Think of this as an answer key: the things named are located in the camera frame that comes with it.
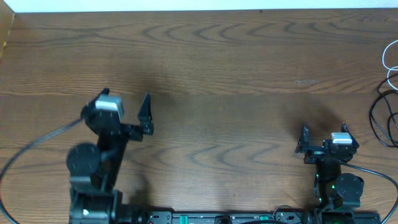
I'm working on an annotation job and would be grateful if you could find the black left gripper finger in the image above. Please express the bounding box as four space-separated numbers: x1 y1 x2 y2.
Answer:
89 88 110 104
137 93 154 135

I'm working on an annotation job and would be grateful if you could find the white cable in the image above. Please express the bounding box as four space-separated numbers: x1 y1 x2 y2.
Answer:
381 39 398 91

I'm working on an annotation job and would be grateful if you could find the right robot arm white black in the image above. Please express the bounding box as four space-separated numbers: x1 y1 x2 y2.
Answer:
295 124 364 223

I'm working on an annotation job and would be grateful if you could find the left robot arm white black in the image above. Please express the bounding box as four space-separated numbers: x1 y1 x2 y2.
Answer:
66 88 154 223

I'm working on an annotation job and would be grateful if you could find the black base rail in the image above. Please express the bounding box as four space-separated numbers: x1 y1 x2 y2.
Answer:
124 203 382 224

